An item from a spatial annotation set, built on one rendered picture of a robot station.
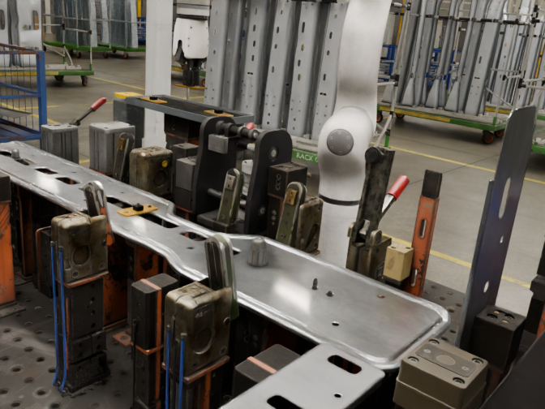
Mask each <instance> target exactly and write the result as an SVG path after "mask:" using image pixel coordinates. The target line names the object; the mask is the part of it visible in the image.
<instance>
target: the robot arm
mask: <svg viewBox="0 0 545 409"><path fill-rule="evenodd" d="M391 2H392V0H350V3H349V6H348V9H347V12H346V16H345V22H344V25H343V29H342V34H341V46H340V53H339V61H338V73H337V99H336V105H335V109H334V111H333V116H332V117H330V118H329V119H328V120H327V121H326V123H325V124H324V125H323V127H322V130H321V132H320V138H319V142H318V164H319V169H320V186H319V194H318V197H319V198H320V199H322V200H323V202H324V204H323V212H322V219H321V226H320V239H319V247H318V249H317V250H319V251H320V254H319V255H317V257H319V258H321V259H324V260H327V261H329V262H332V263H334V264H336V265H340V266H342V267H344V268H345V264H346V258H347V252H348V246H349V240H350V238H349V237H347V233H348V228H349V225H350V223H351V222H355V221H356V217H357V213H358V207H359V202H360V199H361V195H362V191H363V184H364V180H365V164H366V160H365V152H366V150H367V147H368V145H369V144H370V143H371V141H372V138H373V136H374V134H375V128H376V107H377V82H378V72H379V65H380V55H381V50H382V45H383V39H384V31H385V27H386V23H387V19H388V13H389V9H390V6H391ZM177 3H178V4H177V14H181V16H179V17H178V18H177V19H176V23H175V27H174V41H173V56H174V57H176V59H175V61H176V62H178V63H180V65H181V66H182V70H183V74H182V84H183V85H186V86H193V83H195V86H199V84H200V70H201V66H202V64H203V63H204V62H206V61H207V56H208V19H207V18H205V16H209V12H210V10H209V5H210V0H177ZM187 4H188V5H187ZM195 60H196V61H195ZM187 61H188V63H187Z"/></svg>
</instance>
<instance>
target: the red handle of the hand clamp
mask: <svg viewBox="0 0 545 409"><path fill-rule="evenodd" d="M409 182H410V181H409V180H408V178H407V177H406V176H404V175H400V176H399V178H398V179H397V181H396V182H395V183H394V184H393V185H392V187H391V188H390V189H389V191H388V192H387V194H386V197H385V198H384V205H383V208H382V213H381V216H380V221H381V219H382V218H383V216H384V215H385V214H386V213H387V211H388V210H389V208H390V207H391V206H392V204H393V202H395V201H396V200H397V199H398V197H399V196H400V194H402V192H403V191H404V189H405V188H406V186H407V185H408V184H409ZM369 225H370V221H367V222H366V224H365V225H364V226H363V228H362V229H360V230H359V232H358V233H359V235H360V237H361V238H363V239H367V232H368V228H369Z"/></svg>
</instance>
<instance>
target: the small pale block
mask: <svg viewBox="0 0 545 409"><path fill-rule="evenodd" d="M413 254H414V248H411V247H408V246H406V245H403V244H400V243H395V244H393V245H391V246H389V247H387V252H386V257H385V263H384V272H383V277H382V278H383V279H384V280H385V281H384V283H385V284H387V285H390V286H393V287H395V288H397V289H399V290H402V291H403V290H404V289H405V284H406V281H408V280H409V278H410V277H409V276H410V268H411V263H412V258H413Z"/></svg>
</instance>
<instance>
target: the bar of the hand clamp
mask: <svg viewBox="0 0 545 409"><path fill-rule="evenodd" d="M394 155H395V150H394V149H388V148H385V147H381V146H372V147H370V148H369V149H367V150H366V152H365V160H366V162H367V163H368V165H367V172H366V176H365V180H364V184H363V191H362V195H361V199H360V202H359V207H358V213H357V217H356V221H355V225H354V232H353V236H352V239H351V241H353V242H358V241H361V237H360V235H359V233H358V232H359V230H360V229H362V228H363V226H364V223H365V219H366V220H368V221H370V225H369V228H368V232H367V239H366V242H365V246H367V247H370V245H369V242H370V237H371V233H372V231H373V230H375V229H378V226H379V223H380V216H381V213H382V208H383V205H384V198H385V194H386V191H387V187H388V181H389V176H390V173H391V169H392V165H393V159H394Z"/></svg>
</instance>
